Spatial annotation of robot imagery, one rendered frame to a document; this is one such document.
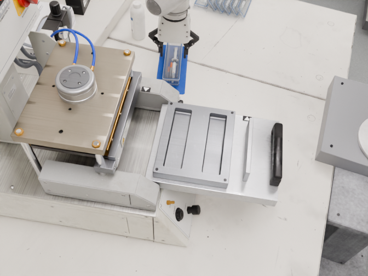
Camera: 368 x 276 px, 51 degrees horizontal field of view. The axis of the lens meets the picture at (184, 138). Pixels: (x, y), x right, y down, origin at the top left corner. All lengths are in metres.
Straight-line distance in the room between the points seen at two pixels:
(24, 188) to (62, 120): 0.22
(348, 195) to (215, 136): 0.47
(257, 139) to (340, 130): 0.38
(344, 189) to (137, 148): 0.61
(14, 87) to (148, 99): 0.31
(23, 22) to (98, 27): 0.61
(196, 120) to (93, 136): 0.27
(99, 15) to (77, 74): 0.72
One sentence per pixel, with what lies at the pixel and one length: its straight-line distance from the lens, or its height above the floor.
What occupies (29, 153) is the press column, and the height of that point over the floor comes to 1.05.
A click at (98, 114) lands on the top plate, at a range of 0.79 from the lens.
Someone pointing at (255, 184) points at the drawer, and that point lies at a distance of 0.88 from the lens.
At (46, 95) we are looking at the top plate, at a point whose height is 1.11.
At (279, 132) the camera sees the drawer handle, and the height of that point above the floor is 1.01.
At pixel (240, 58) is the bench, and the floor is 0.75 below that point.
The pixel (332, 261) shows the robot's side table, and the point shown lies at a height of 0.01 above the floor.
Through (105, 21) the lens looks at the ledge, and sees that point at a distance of 1.49.
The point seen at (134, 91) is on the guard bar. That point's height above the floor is 1.05.
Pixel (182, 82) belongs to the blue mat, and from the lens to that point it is 1.33.
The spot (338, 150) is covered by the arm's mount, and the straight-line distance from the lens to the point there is 1.21.
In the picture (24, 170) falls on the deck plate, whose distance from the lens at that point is 0.97.
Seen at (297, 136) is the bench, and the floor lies 0.75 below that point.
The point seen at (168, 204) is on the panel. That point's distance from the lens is 0.92.
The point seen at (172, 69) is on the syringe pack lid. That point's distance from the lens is 1.31.
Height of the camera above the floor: 1.73
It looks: 56 degrees down
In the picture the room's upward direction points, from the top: 5 degrees clockwise
